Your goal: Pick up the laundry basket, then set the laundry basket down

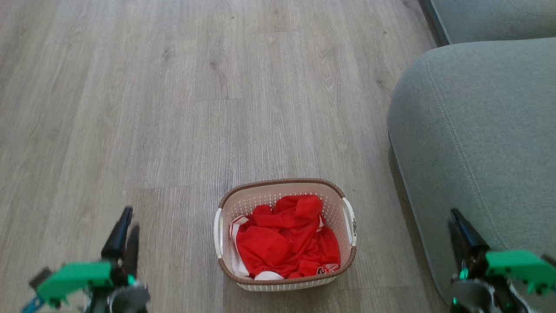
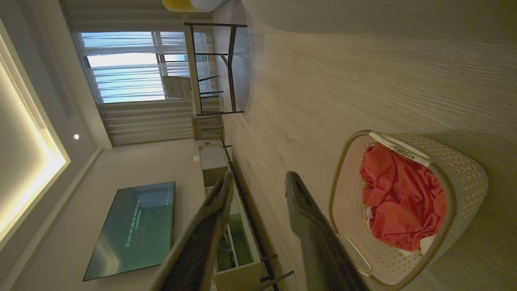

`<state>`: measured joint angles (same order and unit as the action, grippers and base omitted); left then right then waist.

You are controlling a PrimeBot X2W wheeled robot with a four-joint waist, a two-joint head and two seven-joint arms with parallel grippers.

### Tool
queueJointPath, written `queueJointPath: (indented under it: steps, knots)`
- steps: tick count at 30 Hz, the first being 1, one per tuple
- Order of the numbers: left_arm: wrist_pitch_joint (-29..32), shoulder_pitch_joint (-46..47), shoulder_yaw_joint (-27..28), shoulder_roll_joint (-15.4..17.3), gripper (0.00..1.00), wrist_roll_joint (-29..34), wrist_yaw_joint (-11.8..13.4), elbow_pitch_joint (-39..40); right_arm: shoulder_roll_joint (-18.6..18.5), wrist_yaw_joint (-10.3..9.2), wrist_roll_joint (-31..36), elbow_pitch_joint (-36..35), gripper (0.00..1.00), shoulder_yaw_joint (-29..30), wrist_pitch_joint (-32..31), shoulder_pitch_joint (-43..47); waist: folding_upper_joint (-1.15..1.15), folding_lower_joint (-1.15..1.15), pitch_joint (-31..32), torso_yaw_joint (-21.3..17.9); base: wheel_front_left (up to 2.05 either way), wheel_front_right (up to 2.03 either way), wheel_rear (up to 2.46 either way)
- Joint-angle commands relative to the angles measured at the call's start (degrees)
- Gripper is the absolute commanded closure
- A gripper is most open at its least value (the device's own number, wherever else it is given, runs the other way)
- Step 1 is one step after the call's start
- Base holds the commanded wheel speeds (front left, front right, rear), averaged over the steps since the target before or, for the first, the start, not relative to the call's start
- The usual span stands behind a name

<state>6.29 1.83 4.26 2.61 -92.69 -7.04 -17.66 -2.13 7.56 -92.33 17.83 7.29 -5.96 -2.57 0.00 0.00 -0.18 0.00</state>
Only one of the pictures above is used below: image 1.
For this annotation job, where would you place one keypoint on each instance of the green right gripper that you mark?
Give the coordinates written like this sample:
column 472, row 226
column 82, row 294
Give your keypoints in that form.
column 517, row 269

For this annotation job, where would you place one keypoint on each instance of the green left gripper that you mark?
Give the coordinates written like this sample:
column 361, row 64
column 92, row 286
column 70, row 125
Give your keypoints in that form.
column 74, row 278

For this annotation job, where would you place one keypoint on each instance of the white plastic laundry basket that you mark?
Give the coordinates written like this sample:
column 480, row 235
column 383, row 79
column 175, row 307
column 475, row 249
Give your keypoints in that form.
column 336, row 204

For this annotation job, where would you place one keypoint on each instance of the red and white garment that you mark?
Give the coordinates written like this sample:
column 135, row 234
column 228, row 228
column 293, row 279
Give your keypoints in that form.
column 278, row 245

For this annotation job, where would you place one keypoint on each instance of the grey fabric sofa seat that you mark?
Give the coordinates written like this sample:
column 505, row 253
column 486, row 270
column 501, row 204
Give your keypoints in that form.
column 495, row 19

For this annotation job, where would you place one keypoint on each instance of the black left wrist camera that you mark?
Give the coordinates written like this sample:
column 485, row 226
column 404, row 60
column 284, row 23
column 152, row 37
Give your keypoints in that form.
column 40, row 276

